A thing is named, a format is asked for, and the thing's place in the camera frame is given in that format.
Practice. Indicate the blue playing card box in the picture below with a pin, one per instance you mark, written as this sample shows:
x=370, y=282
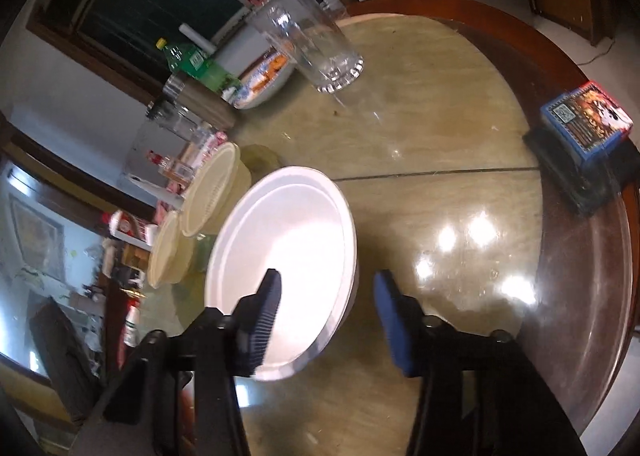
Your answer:
x=585, y=120

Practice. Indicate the green plastic bottle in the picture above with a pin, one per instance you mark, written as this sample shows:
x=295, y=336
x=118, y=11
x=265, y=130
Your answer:
x=200, y=66

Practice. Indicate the dark flat case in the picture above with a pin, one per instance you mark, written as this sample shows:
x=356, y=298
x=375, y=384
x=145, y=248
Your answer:
x=590, y=191

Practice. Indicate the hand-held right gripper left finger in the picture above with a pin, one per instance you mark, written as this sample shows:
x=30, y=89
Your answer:
x=262, y=321

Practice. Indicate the small drinking glass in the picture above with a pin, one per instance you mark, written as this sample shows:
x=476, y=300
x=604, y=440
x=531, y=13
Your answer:
x=334, y=10

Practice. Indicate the beige plastic bowl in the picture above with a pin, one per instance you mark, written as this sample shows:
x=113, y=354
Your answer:
x=167, y=251
x=215, y=186

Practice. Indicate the clear jar with black lid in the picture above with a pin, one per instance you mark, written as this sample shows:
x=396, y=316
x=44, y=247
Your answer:
x=175, y=125

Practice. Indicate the white paper roll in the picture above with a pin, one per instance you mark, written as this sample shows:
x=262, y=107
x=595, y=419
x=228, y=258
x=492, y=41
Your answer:
x=197, y=38

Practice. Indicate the blue patterned plate with food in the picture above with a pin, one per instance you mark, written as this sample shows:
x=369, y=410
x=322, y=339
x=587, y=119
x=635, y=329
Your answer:
x=265, y=80

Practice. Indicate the dark window with wooden frame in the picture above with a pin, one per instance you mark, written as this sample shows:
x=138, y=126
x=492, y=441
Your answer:
x=130, y=0

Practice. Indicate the steel thermos flask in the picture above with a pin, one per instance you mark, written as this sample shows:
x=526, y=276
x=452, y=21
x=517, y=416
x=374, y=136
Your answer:
x=200, y=103

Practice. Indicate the clear glass mug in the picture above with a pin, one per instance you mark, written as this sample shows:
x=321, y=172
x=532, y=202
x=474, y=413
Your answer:
x=320, y=50

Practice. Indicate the white disposable bowl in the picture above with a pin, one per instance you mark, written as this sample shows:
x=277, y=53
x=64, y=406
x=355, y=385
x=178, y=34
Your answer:
x=290, y=246

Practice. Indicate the gold lazy susan turntable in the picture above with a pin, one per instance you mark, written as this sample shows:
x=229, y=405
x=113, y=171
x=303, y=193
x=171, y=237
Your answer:
x=262, y=158

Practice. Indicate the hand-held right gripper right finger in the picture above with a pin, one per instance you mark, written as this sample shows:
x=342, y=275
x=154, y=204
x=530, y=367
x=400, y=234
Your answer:
x=395, y=331

